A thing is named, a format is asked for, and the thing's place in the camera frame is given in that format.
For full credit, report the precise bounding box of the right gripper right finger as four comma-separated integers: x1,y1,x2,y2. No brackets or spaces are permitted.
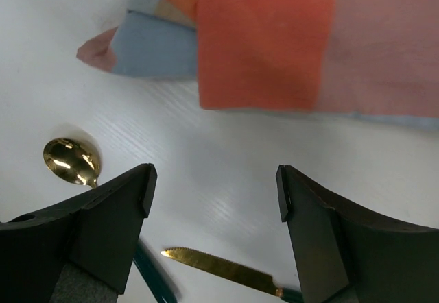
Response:
276,165,438,302

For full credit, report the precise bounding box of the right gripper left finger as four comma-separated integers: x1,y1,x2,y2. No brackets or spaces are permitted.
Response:
1,164,157,302

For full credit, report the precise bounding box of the checkered orange blue cloth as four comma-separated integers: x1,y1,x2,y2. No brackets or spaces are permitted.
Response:
77,0,438,130

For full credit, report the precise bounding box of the gold spoon green handle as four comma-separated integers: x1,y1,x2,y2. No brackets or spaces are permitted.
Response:
43,138,178,303

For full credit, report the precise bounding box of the gold knife green handle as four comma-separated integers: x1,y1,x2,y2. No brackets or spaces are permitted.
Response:
161,247,304,302

